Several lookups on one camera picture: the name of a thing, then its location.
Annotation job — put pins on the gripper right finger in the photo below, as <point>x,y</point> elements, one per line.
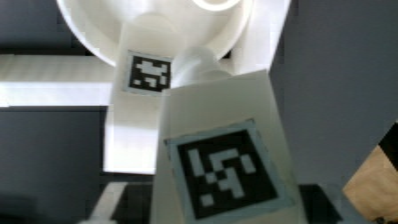
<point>325,205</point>

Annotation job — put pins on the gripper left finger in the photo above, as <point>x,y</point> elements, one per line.
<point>122,204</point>

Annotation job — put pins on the white U-shaped fence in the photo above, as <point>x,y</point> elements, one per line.
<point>65,80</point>

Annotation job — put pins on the white stool leg with tag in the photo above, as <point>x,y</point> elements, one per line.
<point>147,45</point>

